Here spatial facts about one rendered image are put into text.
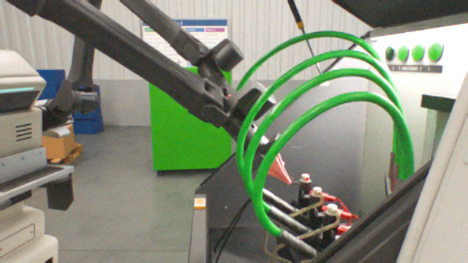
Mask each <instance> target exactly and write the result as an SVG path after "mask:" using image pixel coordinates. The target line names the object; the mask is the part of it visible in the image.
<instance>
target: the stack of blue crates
mask: <svg viewBox="0 0 468 263"><path fill-rule="evenodd" d="M35 70H36V71H37V72H38V73H39V74H40V77H42V78H43V79H44V81H45V82H46V86H45V88H44V91H43V92H42V94H41V95H40V96H39V98H38V100H37V101H40V100H46V99H47V100H49V99H54V98H55V97H56V94H57V92H58V90H59V89H60V88H61V86H62V80H63V79H66V72H65V69H35ZM97 94H98V96H99V100H100V93H99V85H97ZM72 117H73V119H74V122H73V123H72V124H73V127H74V134H97V133H99V132H101V131H103V124H102V116H101V110H100V102H99V106H98V108H97V109H96V110H95V111H93V112H91V113H88V115H82V114H81V113H80V112H77V115H73V114H72Z"/></svg>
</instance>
